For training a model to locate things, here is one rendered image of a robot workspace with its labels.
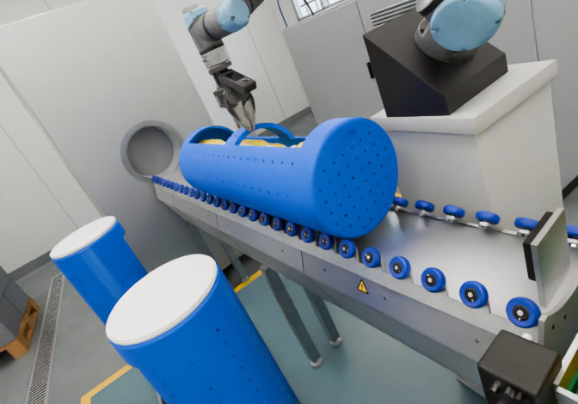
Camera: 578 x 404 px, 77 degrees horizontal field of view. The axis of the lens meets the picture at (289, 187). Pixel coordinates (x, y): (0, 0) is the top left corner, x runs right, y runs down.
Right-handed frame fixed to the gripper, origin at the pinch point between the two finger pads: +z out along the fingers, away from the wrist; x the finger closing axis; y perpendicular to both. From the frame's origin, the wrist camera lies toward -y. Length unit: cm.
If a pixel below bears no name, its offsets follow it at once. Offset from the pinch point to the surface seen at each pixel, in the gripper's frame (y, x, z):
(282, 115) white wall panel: 409, -265, 98
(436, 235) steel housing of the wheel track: -52, -5, 31
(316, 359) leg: 27, 7, 119
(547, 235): -77, 2, 19
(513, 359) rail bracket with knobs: -80, 21, 24
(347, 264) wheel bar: -39, 12, 31
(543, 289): -77, 5, 27
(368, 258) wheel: -47, 11, 27
